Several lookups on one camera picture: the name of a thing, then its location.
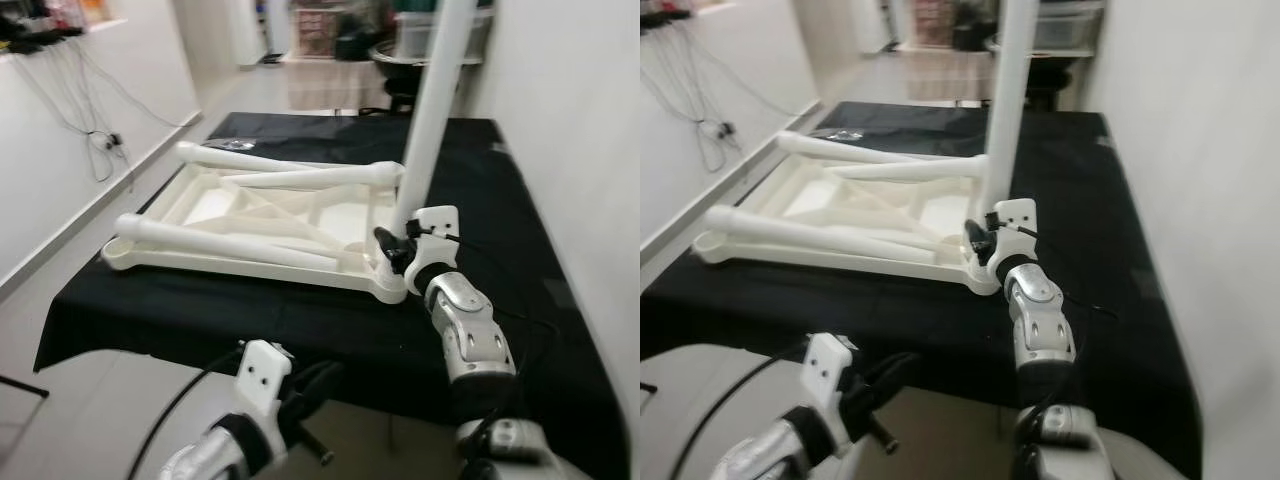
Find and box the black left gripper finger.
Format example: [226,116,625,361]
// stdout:
[296,428,337,467]
[866,415,901,457]
[862,350,923,401]
[298,360,347,403]

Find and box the white plastic children table top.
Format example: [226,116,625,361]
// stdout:
[690,130,1003,298]
[100,140,413,304]

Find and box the black tablecloth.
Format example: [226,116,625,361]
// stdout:
[640,100,1206,480]
[33,110,626,480]

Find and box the beige cloth covered table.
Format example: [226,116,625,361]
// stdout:
[285,55,393,113]
[905,45,1001,103]

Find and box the black round stool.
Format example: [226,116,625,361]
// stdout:
[370,45,463,113]
[1000,50,1093,111]

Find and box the clear plastic storage box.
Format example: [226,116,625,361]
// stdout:
[395,8,496,59]
[1030,5,1106,53]

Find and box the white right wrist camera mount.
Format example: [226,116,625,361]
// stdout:
[405,205,461,297]
[985,198,1039,289]

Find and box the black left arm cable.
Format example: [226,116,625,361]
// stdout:
[665,338,813,480]
[125,345,246,480]

